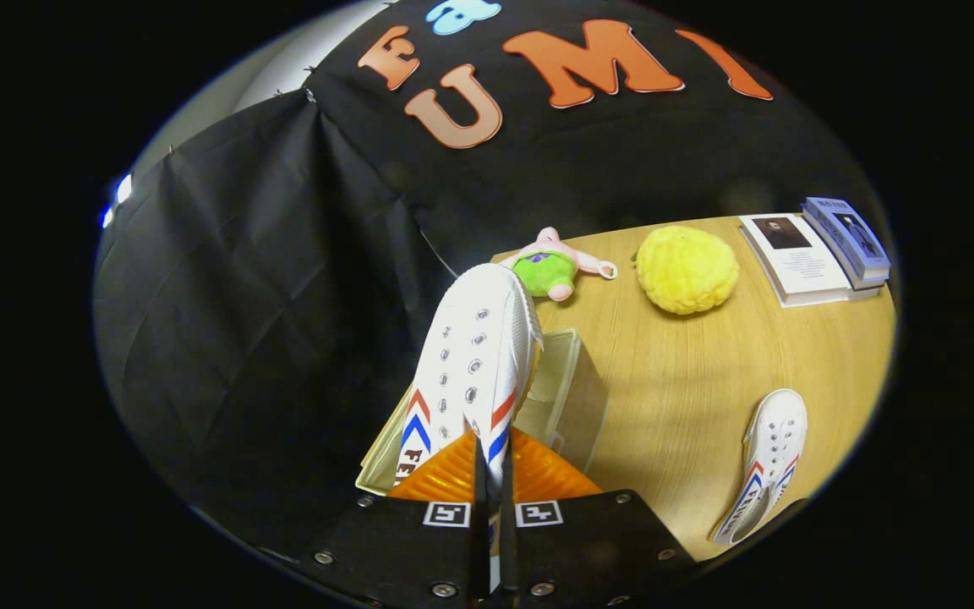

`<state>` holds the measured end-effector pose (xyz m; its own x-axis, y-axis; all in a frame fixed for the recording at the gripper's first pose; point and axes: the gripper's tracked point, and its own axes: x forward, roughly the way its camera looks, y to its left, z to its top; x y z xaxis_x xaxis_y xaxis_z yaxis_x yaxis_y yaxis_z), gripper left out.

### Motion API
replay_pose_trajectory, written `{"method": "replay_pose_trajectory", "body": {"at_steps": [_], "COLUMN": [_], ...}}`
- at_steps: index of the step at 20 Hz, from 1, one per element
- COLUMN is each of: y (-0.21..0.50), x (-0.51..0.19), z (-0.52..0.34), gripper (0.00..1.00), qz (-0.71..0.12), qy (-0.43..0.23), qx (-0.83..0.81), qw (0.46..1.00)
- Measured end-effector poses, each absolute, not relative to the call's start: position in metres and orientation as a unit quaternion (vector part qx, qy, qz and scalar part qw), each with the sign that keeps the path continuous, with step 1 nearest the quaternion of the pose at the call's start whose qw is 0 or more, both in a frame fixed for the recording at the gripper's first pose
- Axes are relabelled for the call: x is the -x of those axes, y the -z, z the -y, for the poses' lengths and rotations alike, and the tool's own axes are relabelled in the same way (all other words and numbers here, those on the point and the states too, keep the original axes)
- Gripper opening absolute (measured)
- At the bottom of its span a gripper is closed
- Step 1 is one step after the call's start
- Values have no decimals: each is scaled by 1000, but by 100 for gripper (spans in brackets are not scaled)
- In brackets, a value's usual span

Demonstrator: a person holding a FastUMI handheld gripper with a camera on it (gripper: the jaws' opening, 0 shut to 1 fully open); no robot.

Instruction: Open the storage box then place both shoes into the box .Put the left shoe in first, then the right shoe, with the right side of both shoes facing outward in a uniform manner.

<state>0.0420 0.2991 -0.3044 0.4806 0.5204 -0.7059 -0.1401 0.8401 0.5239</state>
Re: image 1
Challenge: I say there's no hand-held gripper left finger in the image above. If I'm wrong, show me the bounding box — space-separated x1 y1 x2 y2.
305 431 492 606

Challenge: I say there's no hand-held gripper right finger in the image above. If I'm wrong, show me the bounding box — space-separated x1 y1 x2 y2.
500 427 699 606

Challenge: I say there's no beige fabric storage box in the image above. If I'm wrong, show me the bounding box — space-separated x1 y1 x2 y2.
355 328 610 497

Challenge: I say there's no white canvas shoe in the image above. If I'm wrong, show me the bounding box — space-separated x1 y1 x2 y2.
394 263 544 593
711 388 809 546

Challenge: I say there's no pink and green plush toy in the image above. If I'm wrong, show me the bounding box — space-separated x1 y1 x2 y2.
500 227 619 303

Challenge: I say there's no yellow plush toy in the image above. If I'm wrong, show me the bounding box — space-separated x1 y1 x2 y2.
635 225 741 316

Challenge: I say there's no black backdrop cloth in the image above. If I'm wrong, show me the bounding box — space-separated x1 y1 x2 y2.
94 0 885 542

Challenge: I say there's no white book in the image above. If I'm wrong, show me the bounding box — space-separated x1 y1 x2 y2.
738 213 884 308

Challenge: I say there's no blue paperback book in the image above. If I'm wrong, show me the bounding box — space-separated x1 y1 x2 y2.
800 207 887 291
804 196 892 280

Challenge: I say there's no ceiling light panel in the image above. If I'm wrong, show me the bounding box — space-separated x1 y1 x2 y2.
101 173 134 229

